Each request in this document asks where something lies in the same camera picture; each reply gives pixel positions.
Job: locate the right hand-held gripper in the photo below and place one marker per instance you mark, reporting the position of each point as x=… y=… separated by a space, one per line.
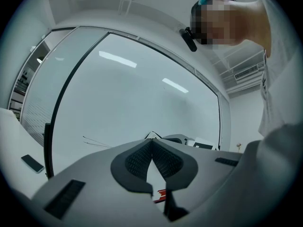
x=203 y=143

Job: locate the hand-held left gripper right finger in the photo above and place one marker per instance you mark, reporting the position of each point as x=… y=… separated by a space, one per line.
x=203 y=169

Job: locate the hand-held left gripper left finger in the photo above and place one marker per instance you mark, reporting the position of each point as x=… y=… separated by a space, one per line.
x=90 y=185

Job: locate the red plastic tray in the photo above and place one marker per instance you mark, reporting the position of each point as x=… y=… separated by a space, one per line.
x=159 y=195

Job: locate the black smartphone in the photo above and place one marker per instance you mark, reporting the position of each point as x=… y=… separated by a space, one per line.
x=32 y=163

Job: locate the white table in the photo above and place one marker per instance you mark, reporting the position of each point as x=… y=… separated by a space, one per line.
x=19 y=138

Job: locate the ceiling air vent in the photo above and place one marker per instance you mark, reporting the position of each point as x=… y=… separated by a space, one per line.
x=246 y=72

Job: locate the dark shelving unit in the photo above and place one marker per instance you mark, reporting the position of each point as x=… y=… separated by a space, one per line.
x=20 y=91

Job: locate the person's grey printed t-shirt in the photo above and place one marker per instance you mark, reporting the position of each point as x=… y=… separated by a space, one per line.
x=281 y=67

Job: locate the person's head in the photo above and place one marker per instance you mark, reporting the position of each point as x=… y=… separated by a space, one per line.
x=246 y=22

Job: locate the dark pendant lamp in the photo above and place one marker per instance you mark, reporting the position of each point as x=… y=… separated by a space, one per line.
x=39 y=60

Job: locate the black head-worn camera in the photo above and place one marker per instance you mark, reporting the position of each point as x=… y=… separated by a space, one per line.
x=189 y=40

